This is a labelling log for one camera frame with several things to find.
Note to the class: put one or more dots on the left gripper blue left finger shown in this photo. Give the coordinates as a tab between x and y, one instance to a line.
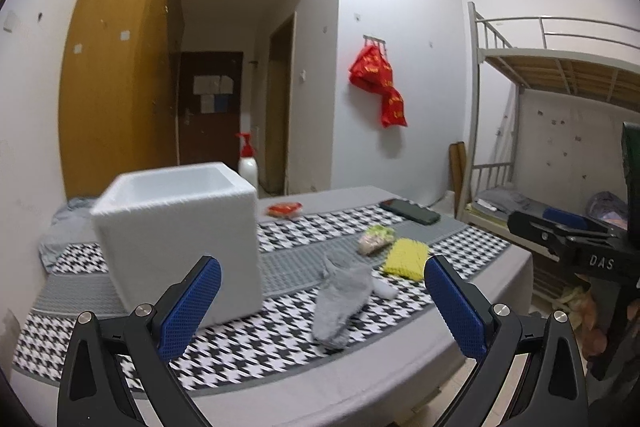
179	312

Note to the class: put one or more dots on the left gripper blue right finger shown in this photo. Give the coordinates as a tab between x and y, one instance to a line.
462	306

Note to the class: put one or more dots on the yellow foam fruit net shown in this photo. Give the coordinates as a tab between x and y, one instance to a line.
407	258

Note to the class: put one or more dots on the white foam strip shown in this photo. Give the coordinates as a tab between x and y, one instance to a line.
383	289

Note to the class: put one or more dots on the grey sock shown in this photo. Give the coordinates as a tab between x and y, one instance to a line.
345	289

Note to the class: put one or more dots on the person's right hand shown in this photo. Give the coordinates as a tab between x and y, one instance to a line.
594	341

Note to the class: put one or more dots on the white styrofoam box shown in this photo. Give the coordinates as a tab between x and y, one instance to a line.
154	225

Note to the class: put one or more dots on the black smartphone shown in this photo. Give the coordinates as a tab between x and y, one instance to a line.
410	211

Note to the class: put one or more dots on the green patterned cloth pouch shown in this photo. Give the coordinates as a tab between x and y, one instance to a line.
375	239

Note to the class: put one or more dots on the houndstooth table mat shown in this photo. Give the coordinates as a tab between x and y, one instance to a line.
276	341

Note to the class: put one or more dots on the red snack packet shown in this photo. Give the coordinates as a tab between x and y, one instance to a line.
284	210

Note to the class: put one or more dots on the white red pump bottle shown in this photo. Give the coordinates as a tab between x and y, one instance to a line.
248	168

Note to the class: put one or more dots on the metal bunk bed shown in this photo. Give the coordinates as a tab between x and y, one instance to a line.
558	143

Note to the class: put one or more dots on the wooden wardrobe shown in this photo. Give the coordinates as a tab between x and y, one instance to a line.
118	88

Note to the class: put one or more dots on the dark brown entrance door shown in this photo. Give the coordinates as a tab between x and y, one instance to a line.
209	107

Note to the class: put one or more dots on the red hanging plastic bag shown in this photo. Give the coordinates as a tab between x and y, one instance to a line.
371	72

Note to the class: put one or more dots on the wooden boards against wall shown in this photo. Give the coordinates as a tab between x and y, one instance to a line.
457	163

